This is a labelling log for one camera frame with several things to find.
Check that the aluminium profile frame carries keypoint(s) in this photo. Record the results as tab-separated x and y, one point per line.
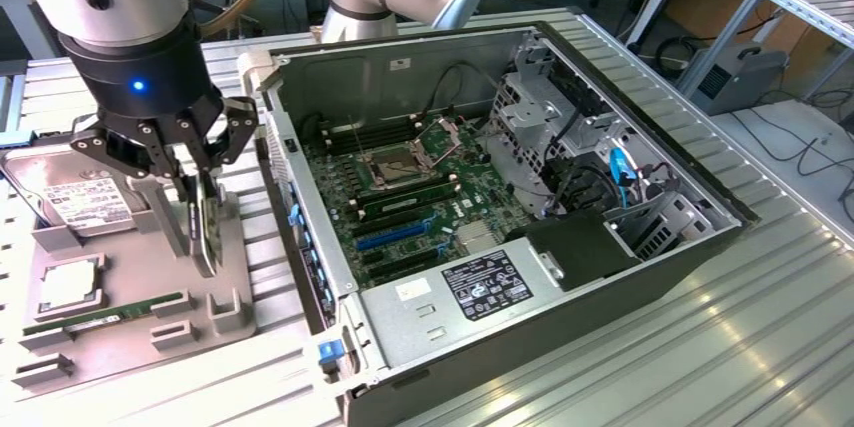
801	2

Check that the black expansion slot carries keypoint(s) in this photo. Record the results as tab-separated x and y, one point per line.
388	225
408	269
401	257

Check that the CPU socket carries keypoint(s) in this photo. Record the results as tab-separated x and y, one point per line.
394	167

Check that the perforated metal case grille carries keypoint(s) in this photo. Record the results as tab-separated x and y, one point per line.
668	232

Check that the green RAM stick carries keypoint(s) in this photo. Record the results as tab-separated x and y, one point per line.
401	205
101	319

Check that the silver hard disk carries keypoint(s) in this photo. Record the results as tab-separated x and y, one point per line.
74	197

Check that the silver disk bay cage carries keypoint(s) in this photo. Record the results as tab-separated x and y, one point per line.
528	112

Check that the black low-profile graphics card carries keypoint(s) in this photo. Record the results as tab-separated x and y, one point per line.
204	237

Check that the metal socket cover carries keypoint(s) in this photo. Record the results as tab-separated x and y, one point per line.
441	134

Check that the thin locking lever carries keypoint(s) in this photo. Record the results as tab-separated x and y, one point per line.
360	142

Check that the blue disk caddy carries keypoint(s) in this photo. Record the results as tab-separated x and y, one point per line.
17	139

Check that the silver CPU chip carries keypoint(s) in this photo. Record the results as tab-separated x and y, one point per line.
68	282

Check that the silver chipset heat sink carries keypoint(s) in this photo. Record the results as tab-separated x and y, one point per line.
476	238

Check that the beige case corner clamp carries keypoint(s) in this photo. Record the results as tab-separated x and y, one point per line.
257	64
328	382

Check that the silver power supply unit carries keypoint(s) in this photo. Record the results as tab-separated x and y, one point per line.
434	317

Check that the grey parts rack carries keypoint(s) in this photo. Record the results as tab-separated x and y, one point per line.
134	272

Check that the green motherboard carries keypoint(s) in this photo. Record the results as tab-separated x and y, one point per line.
468	197

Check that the black plastic fan shroud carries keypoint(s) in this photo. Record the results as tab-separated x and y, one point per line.
581	247

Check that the open black PC case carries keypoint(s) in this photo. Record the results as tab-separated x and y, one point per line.
668	157

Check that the grey computer tower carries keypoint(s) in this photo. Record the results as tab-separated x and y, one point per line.
741	82

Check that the blue clamp block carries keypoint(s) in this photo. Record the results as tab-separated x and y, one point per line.
329	352

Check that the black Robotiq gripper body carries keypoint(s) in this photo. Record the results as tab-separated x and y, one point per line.
148	77

